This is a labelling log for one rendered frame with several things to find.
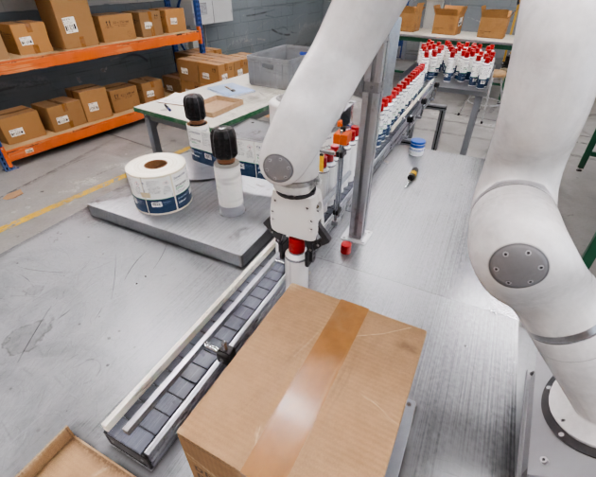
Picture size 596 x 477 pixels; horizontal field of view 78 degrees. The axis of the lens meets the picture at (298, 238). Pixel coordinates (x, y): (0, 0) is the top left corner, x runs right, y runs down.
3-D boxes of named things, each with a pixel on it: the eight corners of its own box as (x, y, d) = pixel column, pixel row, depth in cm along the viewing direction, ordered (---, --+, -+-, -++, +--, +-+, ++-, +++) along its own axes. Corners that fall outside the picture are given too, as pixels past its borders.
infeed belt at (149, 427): (372, 145, 190) (373, 137, 187) (388, 148, 187) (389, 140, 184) (113, 443, 71) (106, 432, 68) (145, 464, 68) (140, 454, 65)
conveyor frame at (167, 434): (369, 146, 191) (371, 137, 188) (391, 150, 187) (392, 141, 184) (109, 443, 72) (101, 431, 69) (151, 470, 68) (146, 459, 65)
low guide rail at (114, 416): (329, 182, 145) (329, 177, 144) (332, 183, 145) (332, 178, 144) (103, 429, 68) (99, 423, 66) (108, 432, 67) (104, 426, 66)
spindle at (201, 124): (201, 157, 165) (190, 90, 148) (218, 161, 162) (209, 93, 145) (188, 165, 158) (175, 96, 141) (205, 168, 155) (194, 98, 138)
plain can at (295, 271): (291, 295, 90) (291, 226, 78) (311, 303, 88) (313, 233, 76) (282, 309, 87) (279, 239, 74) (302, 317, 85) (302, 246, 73)
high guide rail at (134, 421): (348, 173, 139) (348, 169, 139) (351, 174, 139) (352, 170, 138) (124, 432, 62) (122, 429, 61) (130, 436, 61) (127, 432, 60)
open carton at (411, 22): (386, 30, 575) (389, 2, 553) (399, 27, 606) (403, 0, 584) (411, 32, 555) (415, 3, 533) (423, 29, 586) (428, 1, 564)
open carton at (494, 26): (472, 37, 518) (480, 6, 496) (478, 33, 552) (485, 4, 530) (508, 40, 499) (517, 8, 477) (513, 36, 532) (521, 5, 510)
